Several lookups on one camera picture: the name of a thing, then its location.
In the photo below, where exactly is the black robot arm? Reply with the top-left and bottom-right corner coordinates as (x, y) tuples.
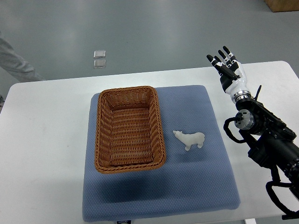
(223, 90), (299, 220)

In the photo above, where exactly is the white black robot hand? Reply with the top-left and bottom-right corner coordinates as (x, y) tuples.
(206, 46), (251, 103)

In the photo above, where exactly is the white toy bear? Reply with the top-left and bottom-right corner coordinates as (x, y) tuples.
(172, 131), (205, 151)

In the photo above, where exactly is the blue padded mat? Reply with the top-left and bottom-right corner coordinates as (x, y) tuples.
(82, 85), (240, 222)

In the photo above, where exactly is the brown wicker basket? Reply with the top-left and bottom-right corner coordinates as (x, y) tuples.
(94, 86), (166, 174)

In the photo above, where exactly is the brown cardboard box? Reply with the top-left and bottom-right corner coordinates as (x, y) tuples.
(264, 0), (299, 13)

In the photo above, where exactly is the upper metal floor plate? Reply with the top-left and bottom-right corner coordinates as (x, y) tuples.
(93, 50), (106, 58)

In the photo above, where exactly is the grey trouser leg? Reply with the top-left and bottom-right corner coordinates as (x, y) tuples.
(0, 33), (46, 83)

